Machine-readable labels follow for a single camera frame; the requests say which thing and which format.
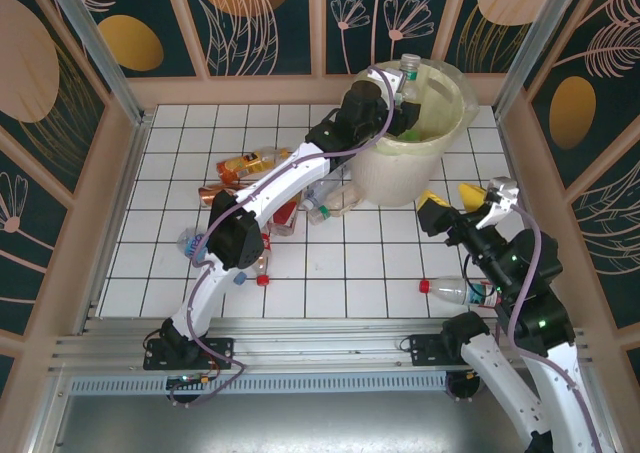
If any clear bottle white leafy label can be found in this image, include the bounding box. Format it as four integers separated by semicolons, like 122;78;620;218
396;51;425;105

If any clear bottle red cap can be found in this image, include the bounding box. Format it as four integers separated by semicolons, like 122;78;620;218
418;275;502;309

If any clear bottle green neck band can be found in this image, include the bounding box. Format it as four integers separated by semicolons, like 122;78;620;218
306;182;367;226

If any clear bottle pale blue label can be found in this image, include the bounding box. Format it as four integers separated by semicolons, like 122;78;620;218
302;170;351;212

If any orange juice plastic bottle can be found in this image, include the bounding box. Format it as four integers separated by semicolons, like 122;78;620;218
215;146;291;185

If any tea bottle red yellow label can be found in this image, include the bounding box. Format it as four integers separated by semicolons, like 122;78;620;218
271;198;302;238

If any brown coffee drink bottle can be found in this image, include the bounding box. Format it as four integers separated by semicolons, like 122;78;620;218
198;181;251;208

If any cola bottle red label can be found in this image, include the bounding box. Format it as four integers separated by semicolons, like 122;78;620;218
252;232;274;287

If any water bottle blue cap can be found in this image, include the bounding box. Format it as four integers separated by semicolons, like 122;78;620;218
177;225;248;286

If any translucent plastic bin liner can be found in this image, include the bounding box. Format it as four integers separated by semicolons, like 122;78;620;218
347;56;482;149

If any cream plastic waste bin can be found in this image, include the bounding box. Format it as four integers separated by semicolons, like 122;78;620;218
344;57;481;208

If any grey metal sheet panel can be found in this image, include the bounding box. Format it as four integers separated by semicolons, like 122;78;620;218
27;367;619;453

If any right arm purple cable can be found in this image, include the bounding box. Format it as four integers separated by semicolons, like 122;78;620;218
447;205;604;453

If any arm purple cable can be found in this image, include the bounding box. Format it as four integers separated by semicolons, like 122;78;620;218
169;65;394;409
447;205;604;453

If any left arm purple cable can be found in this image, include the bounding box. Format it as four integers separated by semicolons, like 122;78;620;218
169;65;394;409

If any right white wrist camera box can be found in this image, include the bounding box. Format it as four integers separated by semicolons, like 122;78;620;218
478;175;521;230

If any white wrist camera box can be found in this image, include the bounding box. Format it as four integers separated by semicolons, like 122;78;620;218
478;175;521;230
366;65;405;102

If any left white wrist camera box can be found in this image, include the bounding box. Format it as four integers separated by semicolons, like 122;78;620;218
366;65;405;102

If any aluminium side rail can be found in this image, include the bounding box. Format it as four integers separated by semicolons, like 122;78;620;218
493;110;551;254
74;110;154;337

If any small connector wire bundle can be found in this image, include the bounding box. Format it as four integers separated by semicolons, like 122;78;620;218
164;370;224;392
449;362;481;382

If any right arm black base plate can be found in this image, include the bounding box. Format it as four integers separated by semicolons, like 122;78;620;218
408;331;502;370

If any aluminium frame post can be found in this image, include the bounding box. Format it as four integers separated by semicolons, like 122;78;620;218
492;0;577;122
41;0;147;125

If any aluminium front rail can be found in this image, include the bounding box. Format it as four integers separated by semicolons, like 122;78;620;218
48;316;599;375

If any slotted grey cable duct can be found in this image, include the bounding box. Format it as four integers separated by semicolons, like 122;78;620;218
67;375;451;398

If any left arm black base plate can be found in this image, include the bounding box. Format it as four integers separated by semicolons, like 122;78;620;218
142;336;236;372

